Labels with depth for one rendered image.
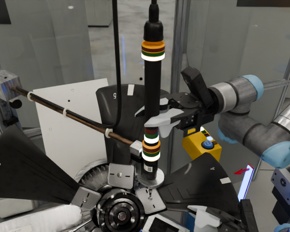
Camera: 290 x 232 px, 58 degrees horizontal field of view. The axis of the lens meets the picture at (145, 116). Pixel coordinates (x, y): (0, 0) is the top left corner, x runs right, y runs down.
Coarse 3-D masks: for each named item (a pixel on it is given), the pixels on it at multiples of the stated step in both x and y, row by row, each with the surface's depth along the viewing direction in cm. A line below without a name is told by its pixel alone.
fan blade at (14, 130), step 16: (16, 128) 61; (0, 144) 62; (16, 144) 62; (32, 144) 62; (0, 160) 63; (16, 160) 63; (32, 160) 63; (48, 160) 63; (0, 176) 65; (16, 176) 64; (32, 176) 64; (48, 176) 64; (64, 176) 64; (0, 192) 67; (16, 192) 68; (32, 192) 68; (48, 192) 67; (64, 192) 67
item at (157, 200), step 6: (138, 192) 75; (144, 192) 75; (156, 192) 75; (144, 198) 73; (156, 198) 74; (144, 204) 72; (150, 204) 72; (156, 204) 72; (162, 204) 72; (150, 210) 70; (156, 210) 70
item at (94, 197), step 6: (78, 192) 67; (84, 192) 67; (90, 192) 67; (96, 192) 67; (78, 198) 69; (90, 198) 69; (96, 198) 68; (78, 204) 71; (84, 204) 71; (90, 204) 70
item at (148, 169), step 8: (152, 8) 44; (152, 16) 44; (152, 24) 45; (160, 24) 45; (144, 32) 46; (152, 32) 45; (160, 32) 46; (152, 40) 46; (160, 40) 46; (144, 160) 64; (144, 168) 66; (152, 168) 64; (152, 176) 66
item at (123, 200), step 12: (108, 192) 69; (120, 192) 65; (132, 192) 77; (96, 204) 74; (108, 204) 64; (120, 204) 65; (132, 204) 66; (96, 216) 68; (108, 216) 64; (132, 216) 66; (144, 216) 66; (108, 228) 64; (120, 228) 64; (132, 228) 66
